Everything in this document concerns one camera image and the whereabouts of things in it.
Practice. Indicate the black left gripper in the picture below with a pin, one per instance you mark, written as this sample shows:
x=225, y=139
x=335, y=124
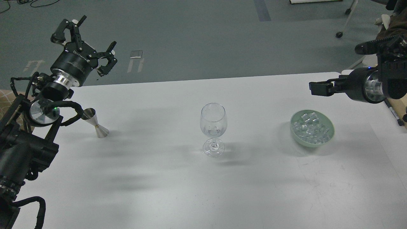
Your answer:
x=75, y=63

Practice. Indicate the light wooden box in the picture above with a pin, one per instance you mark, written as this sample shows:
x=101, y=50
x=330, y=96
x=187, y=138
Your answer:
x=399, y=106

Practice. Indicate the silver floor plate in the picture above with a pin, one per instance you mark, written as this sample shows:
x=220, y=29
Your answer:
x=136, y=54

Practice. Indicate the seated person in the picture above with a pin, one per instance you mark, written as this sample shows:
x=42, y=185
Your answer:
x=398, y=22

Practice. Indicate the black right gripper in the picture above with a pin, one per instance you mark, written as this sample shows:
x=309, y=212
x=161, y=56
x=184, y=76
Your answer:
x=361, y=84

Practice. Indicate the beige checkered chair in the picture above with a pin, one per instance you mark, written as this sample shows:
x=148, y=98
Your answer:
x=7, y=97

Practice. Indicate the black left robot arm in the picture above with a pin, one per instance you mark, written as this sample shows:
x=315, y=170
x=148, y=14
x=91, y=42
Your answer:
x=42, y=105

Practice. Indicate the steel cocktail jigger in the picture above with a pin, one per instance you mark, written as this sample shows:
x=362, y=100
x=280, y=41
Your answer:
x=90, y=116

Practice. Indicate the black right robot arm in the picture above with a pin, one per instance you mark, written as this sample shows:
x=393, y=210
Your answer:
x=391, y=57

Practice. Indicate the green bowl of ice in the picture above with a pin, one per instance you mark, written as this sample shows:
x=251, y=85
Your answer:
x=311, y=128

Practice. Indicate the clear wine glass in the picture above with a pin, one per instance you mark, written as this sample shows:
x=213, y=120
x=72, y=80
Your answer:
x=213, y=123

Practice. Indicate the black marker pen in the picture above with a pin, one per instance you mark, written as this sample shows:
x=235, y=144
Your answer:
x=397, y=118

